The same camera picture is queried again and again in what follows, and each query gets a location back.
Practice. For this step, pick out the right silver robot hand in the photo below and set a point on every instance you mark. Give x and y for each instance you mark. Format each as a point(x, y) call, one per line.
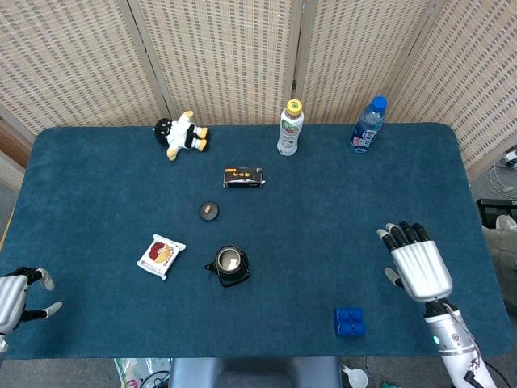
point(422, 271)

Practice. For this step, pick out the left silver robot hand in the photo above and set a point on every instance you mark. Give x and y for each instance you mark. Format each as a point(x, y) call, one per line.
point(10, 295)

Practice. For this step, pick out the black cast iron teapot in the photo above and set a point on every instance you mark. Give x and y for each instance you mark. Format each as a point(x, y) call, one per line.
point(242, 275)

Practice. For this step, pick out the black lid with orange knob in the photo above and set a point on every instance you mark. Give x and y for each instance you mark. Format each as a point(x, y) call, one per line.
point(213, 215)

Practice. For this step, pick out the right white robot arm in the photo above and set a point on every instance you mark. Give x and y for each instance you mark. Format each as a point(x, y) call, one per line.
point(452, 343)

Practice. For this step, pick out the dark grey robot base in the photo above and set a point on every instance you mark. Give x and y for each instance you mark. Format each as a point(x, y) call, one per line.
point(254, 372)

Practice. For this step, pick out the blue building block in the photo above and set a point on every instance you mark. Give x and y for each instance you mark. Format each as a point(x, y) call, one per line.
point(349, 323)

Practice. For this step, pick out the black case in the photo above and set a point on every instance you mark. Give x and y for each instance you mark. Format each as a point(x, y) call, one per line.
point(488, 206)

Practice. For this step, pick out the blue table mat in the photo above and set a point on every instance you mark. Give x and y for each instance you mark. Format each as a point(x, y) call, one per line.
point(323, 222)

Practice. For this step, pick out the white plastic scoop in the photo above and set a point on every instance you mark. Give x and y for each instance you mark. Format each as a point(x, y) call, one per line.
point(357, 378)

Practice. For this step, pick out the printed plastic bag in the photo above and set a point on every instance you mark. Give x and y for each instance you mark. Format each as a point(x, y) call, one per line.
point(129, 372)

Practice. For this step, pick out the blue capped drink bottle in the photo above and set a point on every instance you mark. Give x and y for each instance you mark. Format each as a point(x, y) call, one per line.
point(365, 135)

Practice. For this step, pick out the brown wooden panel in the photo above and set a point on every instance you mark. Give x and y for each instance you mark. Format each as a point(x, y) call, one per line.
point(12, 145)

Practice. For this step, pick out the white snack packet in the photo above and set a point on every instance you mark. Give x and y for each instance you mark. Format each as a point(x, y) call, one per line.
point(161, 256)

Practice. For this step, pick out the yellow capped drink bottle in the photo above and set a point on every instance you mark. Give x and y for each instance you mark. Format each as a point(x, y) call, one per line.
point(288, 137)

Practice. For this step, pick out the black box with gold print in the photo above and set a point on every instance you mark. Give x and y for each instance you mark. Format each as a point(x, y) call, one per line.
point(242, 178)

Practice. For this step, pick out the black white yellow plush toy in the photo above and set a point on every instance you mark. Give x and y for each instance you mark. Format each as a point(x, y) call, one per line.
point(182, 133)

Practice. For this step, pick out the woven folding screen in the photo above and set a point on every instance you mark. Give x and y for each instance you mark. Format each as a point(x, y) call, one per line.
point(222, 60)

